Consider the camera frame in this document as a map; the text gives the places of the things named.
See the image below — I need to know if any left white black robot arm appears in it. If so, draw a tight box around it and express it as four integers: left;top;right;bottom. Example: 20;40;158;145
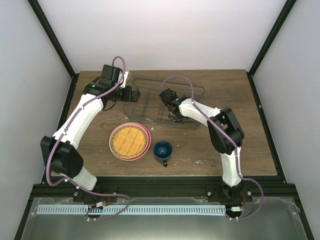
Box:
40;64;140;202

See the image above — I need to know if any pink red plate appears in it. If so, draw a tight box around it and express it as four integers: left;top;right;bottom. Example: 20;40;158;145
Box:
108;122;152;161

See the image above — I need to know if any orange woven plate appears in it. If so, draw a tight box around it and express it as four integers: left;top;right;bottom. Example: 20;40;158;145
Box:
111;125;147;159

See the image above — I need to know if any black aluminium frame rail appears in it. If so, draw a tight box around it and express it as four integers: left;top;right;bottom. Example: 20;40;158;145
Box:
30;176;298;201

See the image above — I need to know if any dark blue mug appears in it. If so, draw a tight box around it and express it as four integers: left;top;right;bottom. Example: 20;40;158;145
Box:
153;141;173;168

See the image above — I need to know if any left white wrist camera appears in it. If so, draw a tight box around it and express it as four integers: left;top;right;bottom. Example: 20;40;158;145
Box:
120;71;131;89

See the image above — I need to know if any black wire dish rack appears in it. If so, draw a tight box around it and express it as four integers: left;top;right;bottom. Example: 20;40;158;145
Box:
123;77;205;130

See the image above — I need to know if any light blue slotted strip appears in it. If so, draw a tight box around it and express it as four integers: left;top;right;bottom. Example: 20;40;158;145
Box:
36;204;226;216

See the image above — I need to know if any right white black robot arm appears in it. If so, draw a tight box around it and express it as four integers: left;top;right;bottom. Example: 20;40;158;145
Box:
159;88;245;202

